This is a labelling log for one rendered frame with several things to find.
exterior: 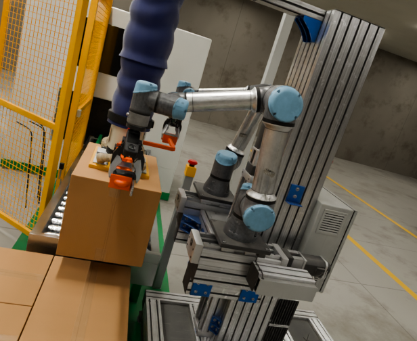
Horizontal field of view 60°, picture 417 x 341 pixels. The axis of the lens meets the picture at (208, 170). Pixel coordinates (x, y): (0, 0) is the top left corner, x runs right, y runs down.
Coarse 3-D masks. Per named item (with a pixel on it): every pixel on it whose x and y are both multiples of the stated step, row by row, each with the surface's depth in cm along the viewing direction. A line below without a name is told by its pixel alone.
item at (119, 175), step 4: (116, 168) 132; (120, 168) 134; (116, 172) 129; (120, 172) 130; (124, 172) 131; (128, 172) 132; (112, 176) 126; (116, 176) 126; (120, 176) 126; (124, 176) 127; (128, 176) 128; (112, 180) 126; (120, 180) 127; (124, 180) 127; (128, 180) 127; (112, 184) 127; (116, 188) 127; (120, 188) 128; (124, 188) 128; (128, 188) 128
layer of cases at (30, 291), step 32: (0, 256) 174; (32, 256) 181; (0, 288) 154; (32, 288) 160; (64, 288) 166; (96, 288) 172; (128, 288) 179; (0, 320) 139; (32, 320) 143; (64, 320) 148; (96, 320) 153
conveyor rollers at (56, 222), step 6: (66, 192) 262; (60, 204) 247; (60, 210) 237; (60, 216) 229; (54, 222) 220; (60, 222) 221; (48, 228) 211; (54, 228) 212; (60, 228) 213; (54, 234) 205
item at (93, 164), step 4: (96, 148) 197; (104, 148) 192; (96, 152) 188; (92, 156) 182; (92, 160) 175; (96, 160) 176; (92, 164) 171; (96, 164) 172; (100, 164) 173; (104, 164) 174; (108, 164) 177; (96, 168) 171; (100, 168) 172; (104, 168) 172; (108, 168) 172
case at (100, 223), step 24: (96, 144) 211; (72, 192) 159; (96, 192) 160; (120, 192) 162; (144, 192) 164; (72, 216) 162; (96, 216) 164; (120, 216) 166; (144, 216) 168; (72, 240) 166; (96, 240) 168; (120, 240) 170; (144, 240) 172; (120, 264) 174
